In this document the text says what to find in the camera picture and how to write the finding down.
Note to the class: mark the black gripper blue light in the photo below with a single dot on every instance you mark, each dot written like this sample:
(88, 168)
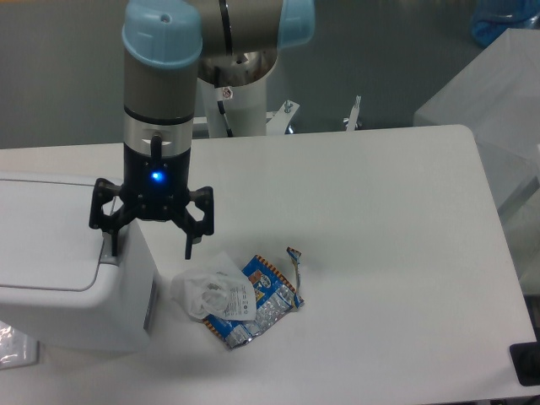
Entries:
(156, 185)

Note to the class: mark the white push-lid trash can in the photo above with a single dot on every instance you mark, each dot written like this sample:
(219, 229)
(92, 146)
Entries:
(61, 281)

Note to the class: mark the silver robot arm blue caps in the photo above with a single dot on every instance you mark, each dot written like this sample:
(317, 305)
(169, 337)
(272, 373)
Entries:
(164, 43)

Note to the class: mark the clear plastic bag under can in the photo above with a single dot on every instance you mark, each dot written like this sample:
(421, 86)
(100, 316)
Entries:
(17, 348)

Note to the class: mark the crumpled white plastic bag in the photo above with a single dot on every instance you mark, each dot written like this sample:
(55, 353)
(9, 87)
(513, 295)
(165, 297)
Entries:
(218, 288)

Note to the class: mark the blue foil snack wrapper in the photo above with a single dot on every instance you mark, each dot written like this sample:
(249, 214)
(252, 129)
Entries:
(275, 297)

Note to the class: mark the white covered side table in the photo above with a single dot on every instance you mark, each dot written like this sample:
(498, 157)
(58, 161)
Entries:
(497, 97)

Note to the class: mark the blue plastic bag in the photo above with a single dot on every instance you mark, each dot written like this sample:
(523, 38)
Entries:
(490, 19)

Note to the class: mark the black device at table edge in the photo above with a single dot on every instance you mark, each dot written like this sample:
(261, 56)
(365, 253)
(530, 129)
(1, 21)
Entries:
(525, 358)

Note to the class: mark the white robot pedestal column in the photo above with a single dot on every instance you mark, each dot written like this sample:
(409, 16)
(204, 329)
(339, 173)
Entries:
(234, 93)

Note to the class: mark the white metal base bracket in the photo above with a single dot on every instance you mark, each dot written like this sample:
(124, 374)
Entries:
(278, 122)

